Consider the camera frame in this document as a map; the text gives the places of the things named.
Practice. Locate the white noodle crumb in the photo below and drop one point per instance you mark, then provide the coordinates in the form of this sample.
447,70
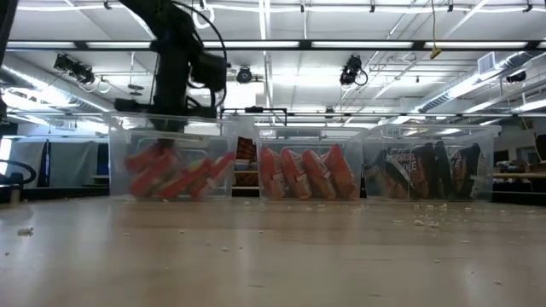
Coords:
419,222

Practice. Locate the clear plastic bin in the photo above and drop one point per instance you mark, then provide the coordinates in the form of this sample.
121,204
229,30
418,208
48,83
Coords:
311,136
488,170

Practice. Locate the black spicy beef noodle packet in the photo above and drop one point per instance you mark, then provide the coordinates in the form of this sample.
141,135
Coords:
435,170

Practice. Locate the clear bin with paper label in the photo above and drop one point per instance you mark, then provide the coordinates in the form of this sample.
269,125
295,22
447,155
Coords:
119,128

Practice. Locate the grey fabric partition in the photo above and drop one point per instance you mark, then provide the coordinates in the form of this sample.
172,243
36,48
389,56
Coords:
68,164

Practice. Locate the background shelf with goods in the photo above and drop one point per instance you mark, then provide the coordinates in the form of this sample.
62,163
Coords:
246,162

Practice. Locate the black fire noodle packet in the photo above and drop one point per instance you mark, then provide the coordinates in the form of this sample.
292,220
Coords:
467,170
377,179
405,164

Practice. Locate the black dome ceiling fixture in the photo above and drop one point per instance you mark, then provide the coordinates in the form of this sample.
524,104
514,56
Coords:
516,77

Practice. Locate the dark background monitor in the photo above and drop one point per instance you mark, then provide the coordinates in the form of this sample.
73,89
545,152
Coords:
541,147

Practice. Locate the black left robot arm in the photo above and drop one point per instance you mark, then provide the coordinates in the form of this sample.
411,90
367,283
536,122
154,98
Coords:
166,25

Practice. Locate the white ceiling air vent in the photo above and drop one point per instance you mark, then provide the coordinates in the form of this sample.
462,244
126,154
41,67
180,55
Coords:
486,62

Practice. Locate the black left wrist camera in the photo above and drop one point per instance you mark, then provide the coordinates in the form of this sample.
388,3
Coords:
209,72

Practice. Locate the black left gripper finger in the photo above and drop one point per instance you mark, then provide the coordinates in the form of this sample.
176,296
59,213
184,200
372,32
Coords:
166,138

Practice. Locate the short metal post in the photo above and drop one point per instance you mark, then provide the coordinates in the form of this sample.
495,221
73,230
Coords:
15,192

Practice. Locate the wooden background table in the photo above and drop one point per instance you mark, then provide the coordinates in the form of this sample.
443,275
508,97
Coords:
518,175

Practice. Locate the round black ceiling camera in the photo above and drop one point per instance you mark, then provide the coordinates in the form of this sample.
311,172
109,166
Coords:
244,75

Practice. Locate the black overhead frame beam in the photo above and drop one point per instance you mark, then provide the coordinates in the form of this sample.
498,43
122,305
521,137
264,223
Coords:
305,44

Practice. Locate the long black ceiling camera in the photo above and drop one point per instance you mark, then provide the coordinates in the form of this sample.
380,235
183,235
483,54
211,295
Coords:
74,68

